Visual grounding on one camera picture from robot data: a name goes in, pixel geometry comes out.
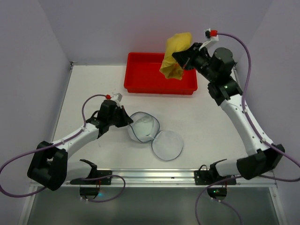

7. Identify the yellow bra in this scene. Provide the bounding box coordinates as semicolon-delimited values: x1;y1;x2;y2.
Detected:
159;32;193;81

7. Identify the white mesh laundry bag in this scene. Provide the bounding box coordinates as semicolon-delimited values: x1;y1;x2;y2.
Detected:
127;112;184;161

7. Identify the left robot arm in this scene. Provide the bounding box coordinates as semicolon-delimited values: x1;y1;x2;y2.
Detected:
27;100;133;191

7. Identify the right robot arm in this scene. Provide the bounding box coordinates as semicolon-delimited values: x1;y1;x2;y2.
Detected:
172;43;285;182

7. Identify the red plastic tray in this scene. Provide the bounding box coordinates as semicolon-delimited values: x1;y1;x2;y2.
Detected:
124;52;198;95

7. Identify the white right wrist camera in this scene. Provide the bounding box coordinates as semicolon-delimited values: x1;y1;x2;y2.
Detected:
199;29;219;50

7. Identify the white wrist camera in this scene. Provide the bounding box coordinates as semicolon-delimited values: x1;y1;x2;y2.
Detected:
199;29;219;50
111;93;122;102

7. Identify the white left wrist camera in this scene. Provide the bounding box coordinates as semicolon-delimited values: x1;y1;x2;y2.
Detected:
111;93;122;102

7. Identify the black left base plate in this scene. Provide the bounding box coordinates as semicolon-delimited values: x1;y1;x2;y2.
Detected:
70;170;112;186

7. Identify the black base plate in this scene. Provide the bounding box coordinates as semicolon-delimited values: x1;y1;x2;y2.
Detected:
194;170;237;186
70;170;112;186

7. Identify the aluminium frame rail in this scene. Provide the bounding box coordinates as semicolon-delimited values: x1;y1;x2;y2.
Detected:
29;166;277;188

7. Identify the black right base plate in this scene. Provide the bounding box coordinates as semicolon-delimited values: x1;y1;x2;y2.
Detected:
194;170;237;186

